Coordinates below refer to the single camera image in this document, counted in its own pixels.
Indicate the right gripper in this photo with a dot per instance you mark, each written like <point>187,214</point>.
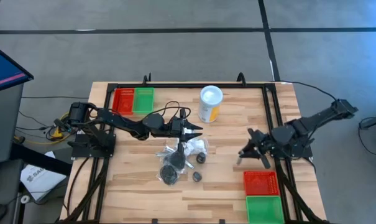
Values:
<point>262,144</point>

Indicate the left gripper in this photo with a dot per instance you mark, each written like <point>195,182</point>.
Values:
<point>175,126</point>

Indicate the cotton swab bag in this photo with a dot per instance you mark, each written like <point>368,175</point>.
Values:
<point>189,148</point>
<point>200,145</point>

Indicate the silver nail clipper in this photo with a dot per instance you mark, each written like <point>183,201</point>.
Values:
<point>189,165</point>
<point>170,151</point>
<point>160,153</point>

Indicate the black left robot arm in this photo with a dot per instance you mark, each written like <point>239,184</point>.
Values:
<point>125,123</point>

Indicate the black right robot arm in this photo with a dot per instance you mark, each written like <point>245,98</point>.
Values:
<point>315,119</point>

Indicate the red plastic basket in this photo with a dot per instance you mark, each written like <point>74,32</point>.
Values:
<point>123,101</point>
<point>260,183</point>

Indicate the white wipes canister yellow label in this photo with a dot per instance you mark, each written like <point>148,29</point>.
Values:
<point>210,102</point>

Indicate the green plastic basket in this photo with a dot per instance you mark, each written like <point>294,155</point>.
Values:
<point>143,100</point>
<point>263,210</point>

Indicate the grey metal stand foot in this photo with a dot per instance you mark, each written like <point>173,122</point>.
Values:
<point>374,122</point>

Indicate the black metal bar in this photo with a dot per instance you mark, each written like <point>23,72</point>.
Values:
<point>41,160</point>

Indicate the white paper booklet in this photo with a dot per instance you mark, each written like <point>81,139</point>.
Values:
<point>40,179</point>

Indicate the white tape roll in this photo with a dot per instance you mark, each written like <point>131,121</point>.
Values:
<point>25,199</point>

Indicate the dark grey desk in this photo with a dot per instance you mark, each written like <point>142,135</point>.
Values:
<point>7,180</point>

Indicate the computer monitor blue screen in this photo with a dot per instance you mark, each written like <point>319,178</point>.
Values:
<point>4,67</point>

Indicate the black aluminium table frame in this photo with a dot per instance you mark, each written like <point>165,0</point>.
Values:
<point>190,85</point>

